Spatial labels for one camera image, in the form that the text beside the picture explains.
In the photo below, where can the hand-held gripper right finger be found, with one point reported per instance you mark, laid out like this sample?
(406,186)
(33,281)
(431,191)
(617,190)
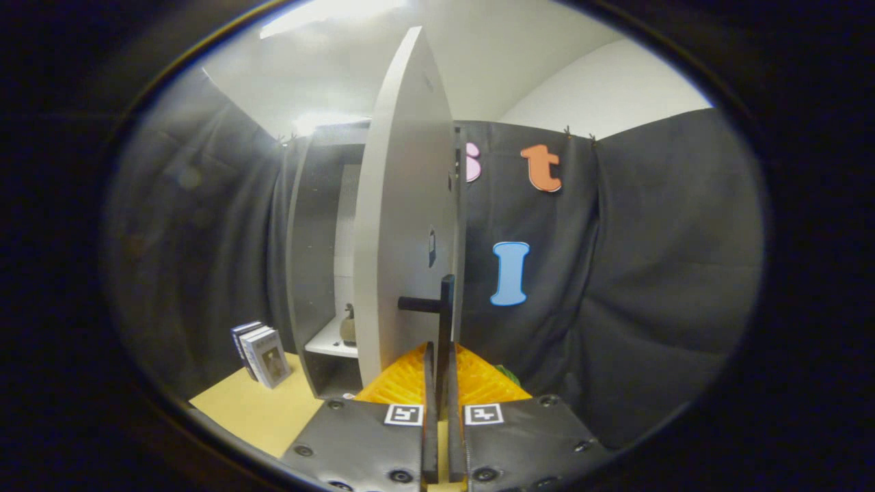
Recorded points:
(455,444)

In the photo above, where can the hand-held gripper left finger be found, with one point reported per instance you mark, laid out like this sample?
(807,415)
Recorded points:
(430,437)

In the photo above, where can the brown fuzzy shoe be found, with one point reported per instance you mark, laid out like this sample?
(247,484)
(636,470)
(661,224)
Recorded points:
(348,328)

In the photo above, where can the grey shoe cabinet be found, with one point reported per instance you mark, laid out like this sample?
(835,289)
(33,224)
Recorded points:
(314,260)

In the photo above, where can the white shoe cabinet door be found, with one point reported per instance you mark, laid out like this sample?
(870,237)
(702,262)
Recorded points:
(396,205)

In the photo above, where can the green leafy item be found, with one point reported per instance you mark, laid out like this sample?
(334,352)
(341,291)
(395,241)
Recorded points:
(509,376)

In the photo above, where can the grey book with figure cover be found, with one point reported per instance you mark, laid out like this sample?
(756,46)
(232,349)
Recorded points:
(273,359)

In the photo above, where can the white-spined book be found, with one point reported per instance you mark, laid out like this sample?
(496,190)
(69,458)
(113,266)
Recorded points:
(247,342)

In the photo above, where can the black backdrop cloth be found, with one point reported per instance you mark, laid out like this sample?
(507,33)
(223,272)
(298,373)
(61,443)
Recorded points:
(649,273)

